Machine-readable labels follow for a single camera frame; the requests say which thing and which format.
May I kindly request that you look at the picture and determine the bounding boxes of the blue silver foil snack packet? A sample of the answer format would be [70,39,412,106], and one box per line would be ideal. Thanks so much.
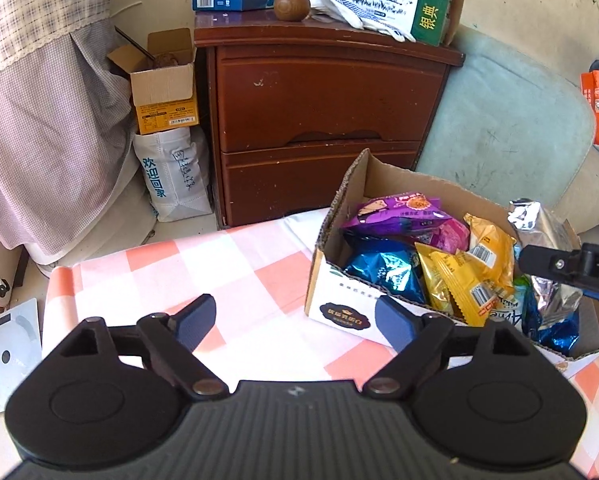
[508,200,583,356]

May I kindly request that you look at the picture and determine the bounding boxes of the pale green cushion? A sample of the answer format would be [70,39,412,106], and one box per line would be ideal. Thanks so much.
[414,25,597,236]

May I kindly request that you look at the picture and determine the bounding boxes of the pale blue snack packet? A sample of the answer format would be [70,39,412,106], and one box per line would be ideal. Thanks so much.
[494,272,533,333]

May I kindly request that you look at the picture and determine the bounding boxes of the white work gloves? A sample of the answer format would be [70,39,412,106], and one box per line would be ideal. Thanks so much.
[303,0,417,43]

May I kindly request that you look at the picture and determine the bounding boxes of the pink checkered tablecloth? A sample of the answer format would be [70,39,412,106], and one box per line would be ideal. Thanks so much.
[42,207,599,461]

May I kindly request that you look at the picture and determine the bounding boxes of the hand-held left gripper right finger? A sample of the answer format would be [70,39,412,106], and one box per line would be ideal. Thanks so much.
[362,295,540,402]

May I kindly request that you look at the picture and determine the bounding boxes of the brown wooden nightstand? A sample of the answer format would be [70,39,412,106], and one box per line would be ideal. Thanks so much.
[194,10,465,231]

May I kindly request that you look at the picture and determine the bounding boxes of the magenta snack packet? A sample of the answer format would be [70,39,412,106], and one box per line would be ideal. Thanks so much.
[429,217,473,256]

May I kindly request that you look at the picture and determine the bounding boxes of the plaid fabric cover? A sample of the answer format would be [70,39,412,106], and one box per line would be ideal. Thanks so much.
[0,0,140,258]

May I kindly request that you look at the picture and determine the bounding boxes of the open cardboard box yellow label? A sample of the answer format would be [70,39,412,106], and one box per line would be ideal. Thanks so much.
[107,27,200,136]

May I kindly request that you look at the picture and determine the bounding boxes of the white round fan base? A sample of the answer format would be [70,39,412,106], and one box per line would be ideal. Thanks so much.
[27,220,153,281]

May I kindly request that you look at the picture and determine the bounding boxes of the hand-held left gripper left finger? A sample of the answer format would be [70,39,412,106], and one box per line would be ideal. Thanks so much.
[60,293,230,402]

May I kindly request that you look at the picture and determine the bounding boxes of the white bathroom scale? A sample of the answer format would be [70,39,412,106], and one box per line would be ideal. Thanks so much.
[0,297,43,416]

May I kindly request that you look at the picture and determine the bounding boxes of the large yellow snack bag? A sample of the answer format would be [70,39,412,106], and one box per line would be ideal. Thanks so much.
[463,212,519,301]

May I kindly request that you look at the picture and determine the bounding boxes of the white printed cardboard box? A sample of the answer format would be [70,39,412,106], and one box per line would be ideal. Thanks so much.
[303,147,599,381]

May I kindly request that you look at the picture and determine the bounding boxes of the purple cartoon snack bag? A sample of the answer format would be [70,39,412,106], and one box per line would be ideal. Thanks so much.
[339,192,453,248]

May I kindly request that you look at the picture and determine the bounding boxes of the white woven bag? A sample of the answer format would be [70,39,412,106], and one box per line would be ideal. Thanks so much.
[132,126,214,223]

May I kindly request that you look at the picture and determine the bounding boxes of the yellow snack packet red strip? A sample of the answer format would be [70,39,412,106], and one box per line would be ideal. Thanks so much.
[429,250,503,329]

